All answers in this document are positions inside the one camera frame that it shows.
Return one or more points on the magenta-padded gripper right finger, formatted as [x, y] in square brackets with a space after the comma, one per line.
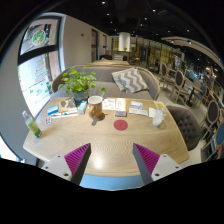
[148, 160]

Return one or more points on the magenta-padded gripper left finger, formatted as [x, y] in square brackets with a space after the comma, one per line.
[75, 160]

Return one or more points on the green-label clear drink bottle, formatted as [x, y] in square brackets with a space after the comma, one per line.
[33, 126]

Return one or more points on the clear plastic cup with straw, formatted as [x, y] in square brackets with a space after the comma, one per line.
[158, 118]

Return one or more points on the flat round red coaster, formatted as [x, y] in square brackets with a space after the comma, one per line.
[120, 125]

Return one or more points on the white tube with teal end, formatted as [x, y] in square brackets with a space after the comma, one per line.
[63, 115]

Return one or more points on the white paper napkin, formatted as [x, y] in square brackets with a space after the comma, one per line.
[152, 112]

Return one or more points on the small white patterned card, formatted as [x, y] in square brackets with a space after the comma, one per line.
[48, 120]

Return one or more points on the white printed paper slip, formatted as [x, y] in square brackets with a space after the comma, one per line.
[138, 111]

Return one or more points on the dark grey tufted armchair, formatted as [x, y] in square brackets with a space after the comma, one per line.
[185, 125]

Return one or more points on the light blue small carton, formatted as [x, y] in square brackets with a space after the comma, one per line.
[82, 107]

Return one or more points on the blue and white small box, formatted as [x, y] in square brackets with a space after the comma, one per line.
[52, 110]

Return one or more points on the brown kraft paper card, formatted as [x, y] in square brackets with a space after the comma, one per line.
[67, 104]

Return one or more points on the yellow square table sticker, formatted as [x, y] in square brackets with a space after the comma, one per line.
[159, 105]

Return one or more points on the tan mug with white inside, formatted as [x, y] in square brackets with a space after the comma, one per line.
[95, 106]

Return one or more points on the white booklet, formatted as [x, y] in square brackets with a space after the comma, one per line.
[120, 104]

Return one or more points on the white leaflet with orange print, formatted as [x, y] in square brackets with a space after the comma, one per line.
[108, 104]

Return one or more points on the green potted plant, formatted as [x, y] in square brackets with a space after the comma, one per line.
[78, 83]

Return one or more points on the grey curved sofa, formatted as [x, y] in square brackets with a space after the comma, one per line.
[106, 90]

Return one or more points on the grey white chevron cushion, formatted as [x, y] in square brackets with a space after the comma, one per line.
[130, 80]

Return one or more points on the group of wooden dining chairs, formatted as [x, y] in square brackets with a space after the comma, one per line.
[180, 81]

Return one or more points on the group of ceiling spot lights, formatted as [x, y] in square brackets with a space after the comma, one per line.
[140, 18]

